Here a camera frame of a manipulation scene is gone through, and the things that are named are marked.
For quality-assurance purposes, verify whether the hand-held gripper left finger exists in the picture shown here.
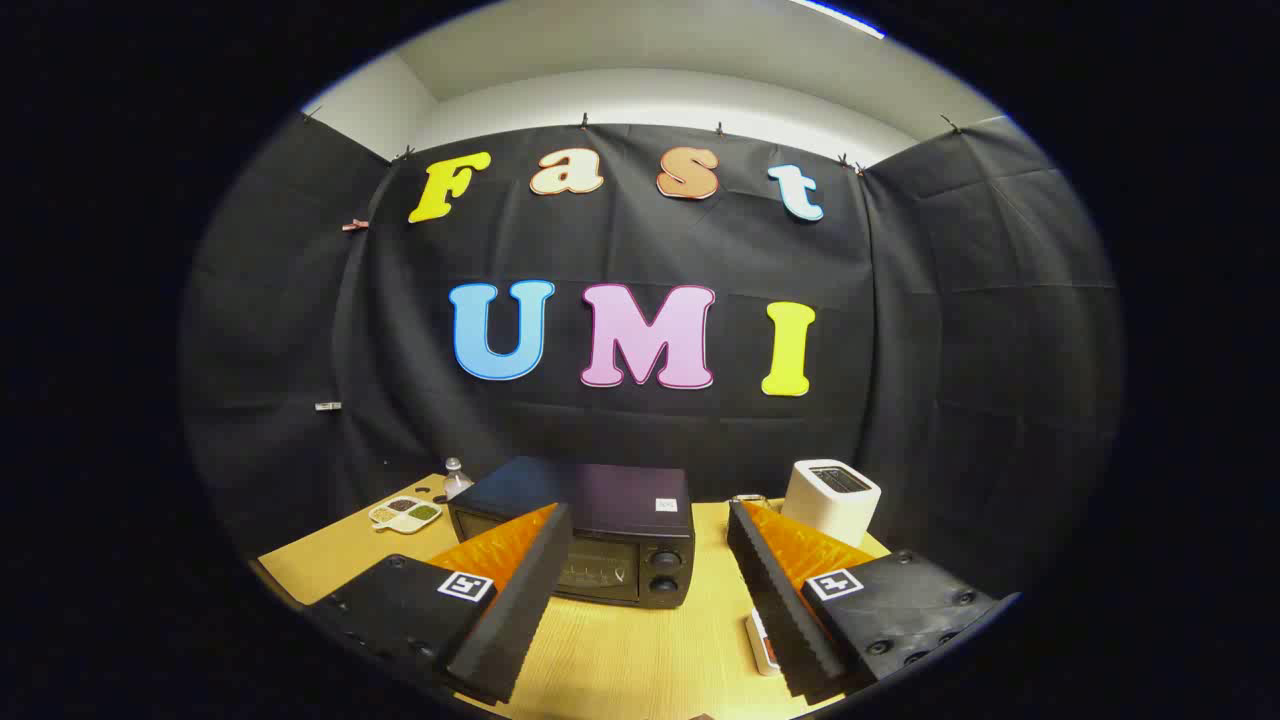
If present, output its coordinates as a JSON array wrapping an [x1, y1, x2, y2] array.
[[305, 503, 574, 706]]

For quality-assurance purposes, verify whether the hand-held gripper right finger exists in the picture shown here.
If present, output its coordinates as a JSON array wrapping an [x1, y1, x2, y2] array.
[[727, 500, 1021, 701]]

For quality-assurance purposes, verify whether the black toaster oven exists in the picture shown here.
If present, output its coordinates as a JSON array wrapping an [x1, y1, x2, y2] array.
[[447, 457, 696, 609]]

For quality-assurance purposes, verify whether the white pop-up toaster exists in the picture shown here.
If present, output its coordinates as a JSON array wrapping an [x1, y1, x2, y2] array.
[[781, 459, 882, 549]]

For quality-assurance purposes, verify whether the white rectangular plate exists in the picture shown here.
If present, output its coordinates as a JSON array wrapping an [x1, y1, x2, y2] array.
[[745, 608, 782, 677]]

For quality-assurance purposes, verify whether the white sectioned condiment tray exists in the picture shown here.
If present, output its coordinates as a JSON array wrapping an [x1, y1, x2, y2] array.
[[368, 496, 443, 535]]

